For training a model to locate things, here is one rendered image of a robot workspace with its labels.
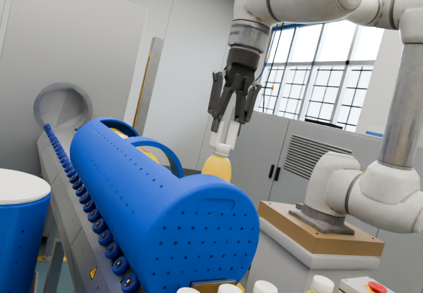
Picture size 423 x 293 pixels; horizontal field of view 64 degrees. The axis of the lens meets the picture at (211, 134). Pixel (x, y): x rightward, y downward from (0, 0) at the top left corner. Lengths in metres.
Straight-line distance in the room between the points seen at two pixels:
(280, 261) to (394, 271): 1.40
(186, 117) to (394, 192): 5.18
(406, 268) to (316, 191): 1.50
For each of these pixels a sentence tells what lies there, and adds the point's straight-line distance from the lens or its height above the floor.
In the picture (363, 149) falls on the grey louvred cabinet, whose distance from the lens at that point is 2.42.
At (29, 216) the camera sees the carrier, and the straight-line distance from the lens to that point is 1.02.
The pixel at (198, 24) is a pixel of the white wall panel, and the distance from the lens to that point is 6.17.
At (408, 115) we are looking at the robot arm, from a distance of 1.17.
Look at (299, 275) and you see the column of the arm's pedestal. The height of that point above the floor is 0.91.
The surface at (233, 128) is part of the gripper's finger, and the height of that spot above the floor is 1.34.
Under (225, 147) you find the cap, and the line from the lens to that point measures 0.79.
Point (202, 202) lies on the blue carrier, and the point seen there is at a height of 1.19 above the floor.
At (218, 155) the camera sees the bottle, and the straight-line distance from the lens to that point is 0.79.
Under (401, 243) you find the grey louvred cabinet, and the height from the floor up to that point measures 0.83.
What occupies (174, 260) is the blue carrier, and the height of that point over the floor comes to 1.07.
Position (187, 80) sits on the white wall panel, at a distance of 6.05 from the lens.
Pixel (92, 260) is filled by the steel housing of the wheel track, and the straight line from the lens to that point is 1.04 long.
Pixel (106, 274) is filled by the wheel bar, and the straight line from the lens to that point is 0.93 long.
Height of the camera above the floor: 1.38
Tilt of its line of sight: 5 degrees down
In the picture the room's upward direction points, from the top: 14 degrees clockwise
